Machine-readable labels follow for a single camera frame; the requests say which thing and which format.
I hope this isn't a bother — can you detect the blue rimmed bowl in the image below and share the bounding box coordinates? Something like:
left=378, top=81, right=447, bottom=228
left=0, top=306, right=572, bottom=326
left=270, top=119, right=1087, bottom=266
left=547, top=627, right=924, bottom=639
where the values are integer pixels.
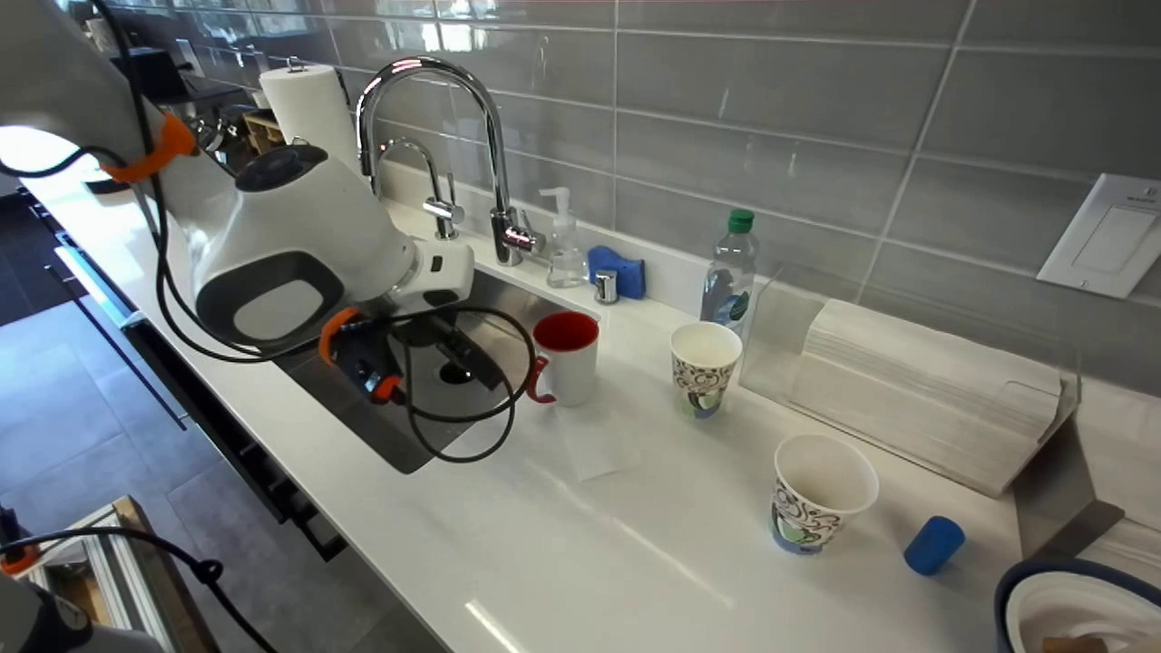
left=992, top=550, right=1161, bottom=653

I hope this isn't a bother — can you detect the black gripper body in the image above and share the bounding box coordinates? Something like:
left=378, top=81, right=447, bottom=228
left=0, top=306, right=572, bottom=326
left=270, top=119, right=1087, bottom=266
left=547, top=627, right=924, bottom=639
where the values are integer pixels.
left=318, top=301, right=427, bottom=410

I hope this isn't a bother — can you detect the white paper towel roll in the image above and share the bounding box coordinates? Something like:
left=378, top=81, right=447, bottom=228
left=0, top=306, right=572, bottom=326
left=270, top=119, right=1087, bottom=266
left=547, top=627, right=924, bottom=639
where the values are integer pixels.
left=259, top=60, right=361, bottom=175

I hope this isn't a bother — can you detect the clear soap pump bottle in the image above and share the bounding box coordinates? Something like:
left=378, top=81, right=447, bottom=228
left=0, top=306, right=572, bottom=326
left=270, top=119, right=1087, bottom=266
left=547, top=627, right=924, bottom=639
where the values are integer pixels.
left=538, top=185, right=586, bottom=291

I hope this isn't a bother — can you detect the green capped water bottle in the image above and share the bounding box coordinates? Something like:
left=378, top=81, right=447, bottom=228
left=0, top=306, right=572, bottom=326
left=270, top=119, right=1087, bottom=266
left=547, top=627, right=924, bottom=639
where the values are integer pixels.
left=696, top=206, right=762, bottom=341

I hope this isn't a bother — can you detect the small chrome faucet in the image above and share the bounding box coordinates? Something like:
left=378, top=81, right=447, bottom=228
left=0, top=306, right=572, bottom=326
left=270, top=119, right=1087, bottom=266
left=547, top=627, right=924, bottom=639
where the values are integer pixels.
left=372, top=129, right=468, bottom=244

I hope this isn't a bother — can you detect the small blue cap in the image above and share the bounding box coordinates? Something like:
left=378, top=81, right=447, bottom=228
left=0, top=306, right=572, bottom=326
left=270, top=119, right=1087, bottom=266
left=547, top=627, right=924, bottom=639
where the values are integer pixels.
left=898, top=510, right=970, bottom=576

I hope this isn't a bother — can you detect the white mug with red handle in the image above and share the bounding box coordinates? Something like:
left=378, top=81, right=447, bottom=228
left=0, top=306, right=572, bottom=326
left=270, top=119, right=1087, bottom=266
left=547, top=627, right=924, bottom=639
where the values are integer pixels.
left=522, top=309, right=602, bottom=410

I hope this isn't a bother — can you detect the blue sponge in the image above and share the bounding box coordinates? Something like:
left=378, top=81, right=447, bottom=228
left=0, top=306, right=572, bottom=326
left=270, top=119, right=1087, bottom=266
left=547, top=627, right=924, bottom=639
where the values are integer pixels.
left=585, top=244, right=649, bottom=306

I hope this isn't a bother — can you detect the narrow printed paper cup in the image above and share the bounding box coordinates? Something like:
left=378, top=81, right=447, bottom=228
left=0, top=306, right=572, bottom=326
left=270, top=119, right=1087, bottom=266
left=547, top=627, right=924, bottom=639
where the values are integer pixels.
left=669, top=318, right=748, bottom=416

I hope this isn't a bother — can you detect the camera tripod with cable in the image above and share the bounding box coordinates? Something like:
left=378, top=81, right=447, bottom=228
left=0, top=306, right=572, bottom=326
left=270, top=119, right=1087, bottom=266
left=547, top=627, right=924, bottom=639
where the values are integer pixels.
left=0, top=494, right=283, bottom=653

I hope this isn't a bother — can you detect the tall chrome faucet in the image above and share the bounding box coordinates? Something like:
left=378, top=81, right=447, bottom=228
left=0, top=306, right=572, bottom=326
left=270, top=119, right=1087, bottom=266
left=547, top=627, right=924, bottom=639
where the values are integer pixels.
left=352, top=53, right=544, bottom=267

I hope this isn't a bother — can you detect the grey folded drying mat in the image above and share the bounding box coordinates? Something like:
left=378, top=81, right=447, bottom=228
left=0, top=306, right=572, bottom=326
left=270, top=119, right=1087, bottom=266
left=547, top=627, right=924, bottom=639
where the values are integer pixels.
left=736, top=281, right=1128, bottom=558

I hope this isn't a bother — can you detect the wide printed paper cup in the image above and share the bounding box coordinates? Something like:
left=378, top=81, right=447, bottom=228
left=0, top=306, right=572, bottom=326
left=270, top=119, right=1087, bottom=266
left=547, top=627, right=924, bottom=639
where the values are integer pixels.
left=770, top=433, right=883, bottom=553

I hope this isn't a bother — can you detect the dark cabinet front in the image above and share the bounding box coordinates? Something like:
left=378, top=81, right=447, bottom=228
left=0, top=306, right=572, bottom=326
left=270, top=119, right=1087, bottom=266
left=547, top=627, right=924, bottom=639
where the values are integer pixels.
left=52, top=240, right=354, bottom=563

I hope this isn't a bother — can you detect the white wall outlet plate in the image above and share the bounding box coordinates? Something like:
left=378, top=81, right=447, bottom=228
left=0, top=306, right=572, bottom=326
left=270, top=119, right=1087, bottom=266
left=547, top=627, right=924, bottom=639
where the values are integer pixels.
left=1034, top=171, right=1161, bottom=301

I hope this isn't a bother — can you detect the stainless steel sink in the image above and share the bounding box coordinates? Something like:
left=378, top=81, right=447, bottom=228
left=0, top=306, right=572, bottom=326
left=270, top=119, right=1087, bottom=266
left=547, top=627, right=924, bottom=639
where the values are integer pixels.
left=227, top=234, right=602, bottom=475

